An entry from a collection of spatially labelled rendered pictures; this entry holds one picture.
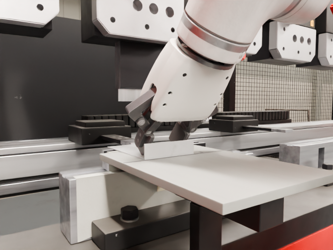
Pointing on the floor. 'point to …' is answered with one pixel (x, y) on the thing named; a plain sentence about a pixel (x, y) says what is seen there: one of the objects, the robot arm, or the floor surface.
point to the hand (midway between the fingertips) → (161, 138)
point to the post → (230, 94)
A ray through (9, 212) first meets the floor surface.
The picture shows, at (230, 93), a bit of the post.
